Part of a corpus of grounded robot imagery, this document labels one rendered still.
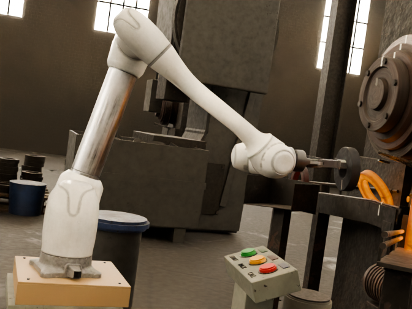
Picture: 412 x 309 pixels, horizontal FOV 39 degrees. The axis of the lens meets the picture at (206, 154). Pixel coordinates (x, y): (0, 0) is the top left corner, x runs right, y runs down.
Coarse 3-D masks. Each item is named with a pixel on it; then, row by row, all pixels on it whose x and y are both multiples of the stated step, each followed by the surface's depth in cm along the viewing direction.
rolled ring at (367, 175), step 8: (360, 176) 227; (368, 176) 221; (376, 176) 220; (360, 184) 230; (376, 184) 218; (384, 184) 218; (360, 192) 234; (368, 192) 232; (384, 192) 217; (384, 200) 218; (392, 200) 219
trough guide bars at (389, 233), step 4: (384, 232) 103; (388, 232) 106; (392, 232) 117; (396, 232) 130; (400, 232) 151; (384, 236) 103; (388, 236) 105; (396, 236) 150; (400, 236) 169; (380, 240) 105; (388, 240) 117; (392, 240) 125; (396, 240) 136; (380, 244) 103; (384, 244) 103; (388, 244) 108; (392, 244) 123; (380, 248) 105; (384, 248) 103; (388, 248) 127; (392, 248) 150; (380, 252) 105; (388, 252) 127; (380, 256) 104; (380, 260) 105
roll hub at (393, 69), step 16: (384, 64) 213; (400, 64) 207; (368, 80) 224; (384, 80) 212; (400, 80) 203; (368, 96) 220; (384, 96) 210; (400, 96) 202; (368, 112) 222; (384, 112) 210; (400, 112) 204; (368, 128) 218; (384, 128) 210
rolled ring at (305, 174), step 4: (292, 172) 314; (296, 172) 311; (300, 172) 304; (304, 172) 301; (292, 176) 314; (296, 176) 313; (304, 176) 300; (308, 176) 300; (304, 180) 299; (308, 180) 300
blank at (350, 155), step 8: (344, 152) 200; (352, 152) 196; (352, 160) 194; (336, 168) 206; (352, 168) 193; (360, 168) 194; (336, 176) 205; (344, 176) 203; (352, 176) 194; (336, 184) 205; (344, 184) 198; (352, 184) 195
